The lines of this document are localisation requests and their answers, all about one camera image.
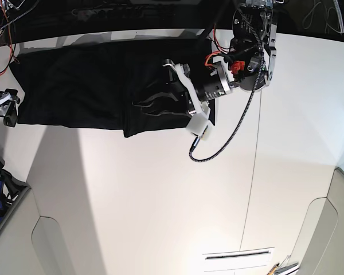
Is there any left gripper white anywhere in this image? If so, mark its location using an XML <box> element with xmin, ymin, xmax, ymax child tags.
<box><xmin>163</xmin><ymin>58</ymin><xmax>210</xmax><ymax>117</ymax></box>

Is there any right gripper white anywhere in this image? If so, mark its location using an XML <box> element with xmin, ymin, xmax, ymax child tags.
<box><xmin>0</xmin><ymin>89</ymin><xmax>20</xmax><ymax>128</ymax></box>

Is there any black T-shirt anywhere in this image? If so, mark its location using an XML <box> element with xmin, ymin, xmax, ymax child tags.
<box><xmin>10</xmin><ymin>38</ymin><xmax>212</xmax><ymax>138</ymax></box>

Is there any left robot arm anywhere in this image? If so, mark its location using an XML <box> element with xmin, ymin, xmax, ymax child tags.
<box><xmin>157</xmin><ymin>1</ymin><xmax>277</xmax><ymax>116</ymax></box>

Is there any grey bin with blue items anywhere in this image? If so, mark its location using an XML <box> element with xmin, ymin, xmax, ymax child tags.
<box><xmin>0</xmin><ymin>158</ymin><xmax>30</xmax><ymax>231</ymax></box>

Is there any grey flat tool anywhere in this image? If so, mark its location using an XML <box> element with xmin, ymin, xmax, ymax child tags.
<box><xmin>274</xmin><ymin>262</ymin><xmax>299</xmax><ymax>275</ymax></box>

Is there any grey right side panel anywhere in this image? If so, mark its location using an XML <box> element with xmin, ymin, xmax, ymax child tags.
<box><xmin>288</xmin><ymin>168</ymin><xmax>344</xmax><ymax>274</ymax></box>

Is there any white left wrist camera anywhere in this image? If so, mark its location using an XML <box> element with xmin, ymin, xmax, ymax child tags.
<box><xmin>186</xmin><ymin>113</ymin><xmax>214</xmax><ymax>140</ymax></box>

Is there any braided black camera cable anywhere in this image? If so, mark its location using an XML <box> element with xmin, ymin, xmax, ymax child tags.
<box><xmin>188</xmin><ymin>4</ymin><xmax>266</xmax><ymax>163</ymax></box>

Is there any white coiled cable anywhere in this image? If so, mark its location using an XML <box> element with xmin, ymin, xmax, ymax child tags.
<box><xmin>302</xmin><ymin>0</ymin><xmax>344</xmax><ymax>34</ymax></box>

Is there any yellow handled tool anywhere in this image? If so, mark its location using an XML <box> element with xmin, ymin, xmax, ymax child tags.
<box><xmin>267</xmin><ymin>264</ymin><xmax>280</xmax><ymax>275</ymax></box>

